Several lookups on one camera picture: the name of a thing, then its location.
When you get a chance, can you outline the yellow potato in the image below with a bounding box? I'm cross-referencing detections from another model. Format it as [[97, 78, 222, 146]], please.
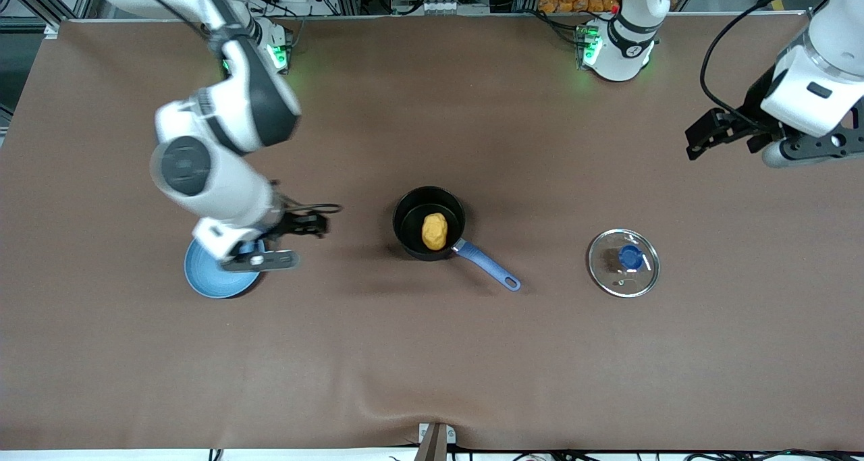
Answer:
[[421, 212, 449, 251]]

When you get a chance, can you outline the glass lid with blue knob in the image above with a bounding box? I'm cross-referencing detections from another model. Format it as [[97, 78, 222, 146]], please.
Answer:
[[587, 229, 661, 298]]

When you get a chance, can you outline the blue plate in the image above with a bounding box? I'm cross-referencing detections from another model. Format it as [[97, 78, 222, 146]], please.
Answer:
[[184, 237, 265, 299]]

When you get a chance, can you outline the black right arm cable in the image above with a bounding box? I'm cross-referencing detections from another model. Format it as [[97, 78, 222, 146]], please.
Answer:
[[273, 180, 343, 216]]

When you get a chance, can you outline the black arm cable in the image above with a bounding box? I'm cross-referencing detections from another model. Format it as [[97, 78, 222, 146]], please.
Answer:
[[699, 0, 832, 123], [273, 180, 343, 216]]

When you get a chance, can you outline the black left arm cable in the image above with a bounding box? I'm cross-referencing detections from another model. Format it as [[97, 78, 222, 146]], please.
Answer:
[[699, 0, 832, 123]]

